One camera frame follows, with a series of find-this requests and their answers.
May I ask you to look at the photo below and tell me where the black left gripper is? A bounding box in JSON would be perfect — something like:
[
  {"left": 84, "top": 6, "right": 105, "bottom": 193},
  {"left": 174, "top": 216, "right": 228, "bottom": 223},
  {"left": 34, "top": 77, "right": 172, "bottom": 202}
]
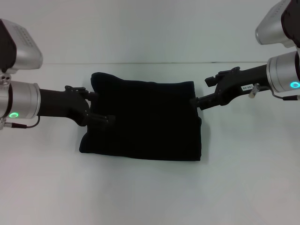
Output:
[{"left": 38, "top": 85, "right": 117, "bottom": 129}]

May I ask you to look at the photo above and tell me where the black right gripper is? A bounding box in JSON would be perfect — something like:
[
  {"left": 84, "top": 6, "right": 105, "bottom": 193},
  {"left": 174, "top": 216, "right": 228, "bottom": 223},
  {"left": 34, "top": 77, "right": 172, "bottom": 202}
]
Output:
[{"left": 189, "top": 62, "right": 270, "bottom": 111}]

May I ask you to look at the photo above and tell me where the black shirt with pink print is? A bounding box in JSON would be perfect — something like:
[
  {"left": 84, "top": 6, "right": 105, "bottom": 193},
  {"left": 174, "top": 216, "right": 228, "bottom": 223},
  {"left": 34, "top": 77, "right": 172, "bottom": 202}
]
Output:
[{"left": 79, "top": 72, "right": 203, "bottom": 163}]

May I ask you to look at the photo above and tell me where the silver connector plug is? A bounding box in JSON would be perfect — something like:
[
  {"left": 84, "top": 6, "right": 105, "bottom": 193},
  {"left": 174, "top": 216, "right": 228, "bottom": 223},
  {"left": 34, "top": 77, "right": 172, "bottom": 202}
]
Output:
[{"left": 248, "top": 83, "right": 261, "bottom": 98}]

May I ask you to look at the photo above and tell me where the thin black cable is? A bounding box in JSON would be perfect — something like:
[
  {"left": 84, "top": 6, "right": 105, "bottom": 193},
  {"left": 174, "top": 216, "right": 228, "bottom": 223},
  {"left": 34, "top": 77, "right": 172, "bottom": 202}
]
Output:
[
  {"left": 270, "top": 90, "right": 300, "bottom": 102},
  {"left": 0, "top": 116, "right": 41, "bottom": 131}
]

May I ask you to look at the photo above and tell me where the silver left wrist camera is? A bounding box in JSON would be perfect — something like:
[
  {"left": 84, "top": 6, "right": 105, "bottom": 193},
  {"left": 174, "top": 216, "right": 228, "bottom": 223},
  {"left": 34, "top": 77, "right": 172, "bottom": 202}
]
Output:
[{"left": 0, "top": 18, "right": 44, "bottom": 85}]

